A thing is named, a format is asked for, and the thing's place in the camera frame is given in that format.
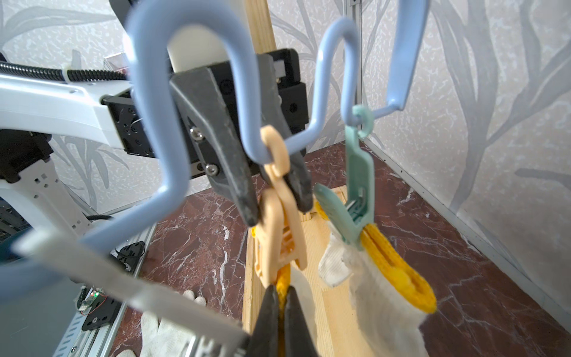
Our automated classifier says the aluminium front rail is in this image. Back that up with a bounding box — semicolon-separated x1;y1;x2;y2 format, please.
54;226;156;356

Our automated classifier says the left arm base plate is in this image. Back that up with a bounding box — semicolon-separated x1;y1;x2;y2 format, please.
79;240;146;332

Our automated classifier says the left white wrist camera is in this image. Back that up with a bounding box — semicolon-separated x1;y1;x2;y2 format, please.
167;25;228;72

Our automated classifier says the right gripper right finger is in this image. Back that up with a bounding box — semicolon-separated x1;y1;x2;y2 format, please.
283;286;318;357

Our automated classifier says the wooden hanging rack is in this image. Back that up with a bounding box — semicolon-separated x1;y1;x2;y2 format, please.
241;17;363;356

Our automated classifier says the white glove far left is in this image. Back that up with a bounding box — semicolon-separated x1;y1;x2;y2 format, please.
139;312;196;357

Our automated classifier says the white glove pile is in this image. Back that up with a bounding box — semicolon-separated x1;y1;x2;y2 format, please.
249;222;318;357

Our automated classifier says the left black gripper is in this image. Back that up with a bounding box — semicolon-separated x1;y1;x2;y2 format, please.
103;48;313;226

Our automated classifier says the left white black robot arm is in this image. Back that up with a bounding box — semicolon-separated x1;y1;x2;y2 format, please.
1;48;309;178

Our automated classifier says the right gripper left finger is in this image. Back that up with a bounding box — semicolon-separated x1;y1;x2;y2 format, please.
245;285;280;357

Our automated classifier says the blue clip hanger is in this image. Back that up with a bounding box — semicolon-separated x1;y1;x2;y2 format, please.
1;1;431;302

